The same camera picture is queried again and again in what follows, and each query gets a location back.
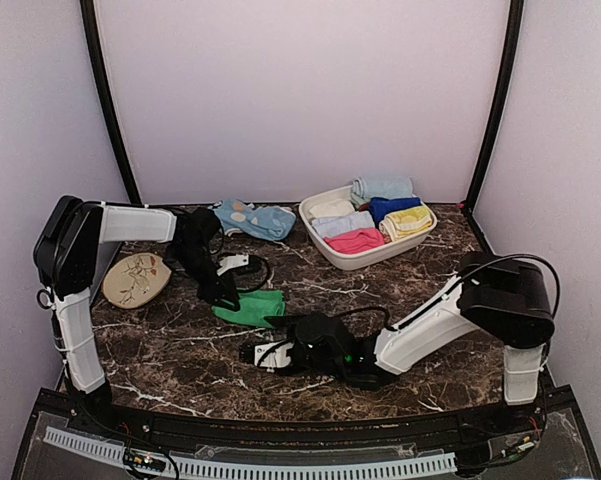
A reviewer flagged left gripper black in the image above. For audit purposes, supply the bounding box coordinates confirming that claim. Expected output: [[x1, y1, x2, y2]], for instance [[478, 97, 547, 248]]
[[170, 245, 240, 314]]

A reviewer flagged green towel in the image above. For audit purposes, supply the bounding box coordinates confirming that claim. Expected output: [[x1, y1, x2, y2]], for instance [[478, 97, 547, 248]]
[[212, 290, 286, 329]]

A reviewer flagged yellow-green crocodile towel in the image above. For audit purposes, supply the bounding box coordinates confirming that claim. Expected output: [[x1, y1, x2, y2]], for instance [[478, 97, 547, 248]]
[[379, 205, 433, 242]]

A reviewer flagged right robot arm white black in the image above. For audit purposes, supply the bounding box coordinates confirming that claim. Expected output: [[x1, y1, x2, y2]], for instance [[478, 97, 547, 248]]
[[252, 252, 560, 434]]

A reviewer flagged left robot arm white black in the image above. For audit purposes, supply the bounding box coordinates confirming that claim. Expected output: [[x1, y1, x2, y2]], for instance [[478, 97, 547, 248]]
[[33, 196, 240, 395]]

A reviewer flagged light blue patterned towel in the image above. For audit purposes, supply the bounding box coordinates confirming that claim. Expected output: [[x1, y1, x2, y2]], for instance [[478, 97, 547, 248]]
[[211, 199, 296, 241]]

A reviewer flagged beige embroidered round cloth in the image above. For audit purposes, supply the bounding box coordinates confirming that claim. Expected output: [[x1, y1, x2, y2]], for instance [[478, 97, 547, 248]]
[[102, 253, 172, 310]]

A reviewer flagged pink rolled towel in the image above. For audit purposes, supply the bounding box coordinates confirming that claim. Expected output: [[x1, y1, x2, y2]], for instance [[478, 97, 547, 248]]
[[325, 228, 385, 255]]

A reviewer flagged lavender rolled towel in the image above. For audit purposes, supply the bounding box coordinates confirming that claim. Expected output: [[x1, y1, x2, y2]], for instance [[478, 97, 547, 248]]
[[311, 211, 375, 239]]

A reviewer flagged white plastic basin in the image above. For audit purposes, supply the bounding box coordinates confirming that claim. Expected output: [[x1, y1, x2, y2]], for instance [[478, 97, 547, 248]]
[[298, 184, 438, 271]]

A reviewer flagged cream rolled towel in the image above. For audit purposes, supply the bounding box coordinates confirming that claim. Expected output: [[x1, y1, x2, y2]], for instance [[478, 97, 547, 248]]
[[309, 199, 356, 218]]

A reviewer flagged dark blue rolled towel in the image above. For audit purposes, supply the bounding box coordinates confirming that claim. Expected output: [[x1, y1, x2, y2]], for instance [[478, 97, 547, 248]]
[[368, 197, 422, 224]]

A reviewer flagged pale blue rolled towel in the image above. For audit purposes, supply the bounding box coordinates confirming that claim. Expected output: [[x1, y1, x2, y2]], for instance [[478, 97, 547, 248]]
[[351, 177, 413, 199]]

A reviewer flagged small circuit board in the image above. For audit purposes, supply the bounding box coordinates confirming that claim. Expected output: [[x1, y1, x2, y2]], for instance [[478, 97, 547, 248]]
[[123, 449, 168, 472]]

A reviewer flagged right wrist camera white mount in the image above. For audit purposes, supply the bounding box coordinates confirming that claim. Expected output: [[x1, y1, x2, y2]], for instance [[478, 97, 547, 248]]
[[239, 340, 294, 373]]

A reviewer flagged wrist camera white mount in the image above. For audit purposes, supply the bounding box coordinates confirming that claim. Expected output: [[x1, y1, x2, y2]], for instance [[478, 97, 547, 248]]
[[239, 340, 294, 373], [216, 254, 262, 276]]

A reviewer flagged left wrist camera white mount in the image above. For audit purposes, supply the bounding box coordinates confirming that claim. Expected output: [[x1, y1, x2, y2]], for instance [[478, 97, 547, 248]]
[[216, 254, 262, 276]]

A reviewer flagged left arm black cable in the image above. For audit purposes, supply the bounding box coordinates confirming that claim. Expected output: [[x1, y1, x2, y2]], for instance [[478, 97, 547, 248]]
[[179, 209, 272, 296]]

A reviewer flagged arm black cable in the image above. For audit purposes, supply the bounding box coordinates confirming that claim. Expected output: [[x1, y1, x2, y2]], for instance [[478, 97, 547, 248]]
[[329, 253, 562, 341], [179, 209, 272, 296]]

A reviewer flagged black front rail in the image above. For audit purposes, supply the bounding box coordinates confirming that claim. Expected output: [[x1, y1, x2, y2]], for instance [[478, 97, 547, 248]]
[[28, 383, 579, 450]]

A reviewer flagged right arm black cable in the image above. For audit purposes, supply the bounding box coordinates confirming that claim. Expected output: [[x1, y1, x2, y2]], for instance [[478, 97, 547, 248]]
[[329, 253, 562, 341]]

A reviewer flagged white slotted cable duct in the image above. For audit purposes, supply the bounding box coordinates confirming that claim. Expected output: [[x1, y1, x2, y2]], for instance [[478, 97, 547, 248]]
[[43, 427, 457, 479]]

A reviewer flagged left black frame post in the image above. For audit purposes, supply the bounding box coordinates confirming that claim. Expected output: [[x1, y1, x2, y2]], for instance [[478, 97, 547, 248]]
[[79, 0, 142, 205]]

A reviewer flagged black frame post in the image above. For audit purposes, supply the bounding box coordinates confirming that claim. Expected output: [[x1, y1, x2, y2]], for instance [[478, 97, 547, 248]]
[[79, 0, 142, 205], [465, 0, 525, 207]]

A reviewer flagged right black frame post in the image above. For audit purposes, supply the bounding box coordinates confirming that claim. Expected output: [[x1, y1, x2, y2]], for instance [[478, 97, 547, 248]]
[[465, 0, 525, 207]]

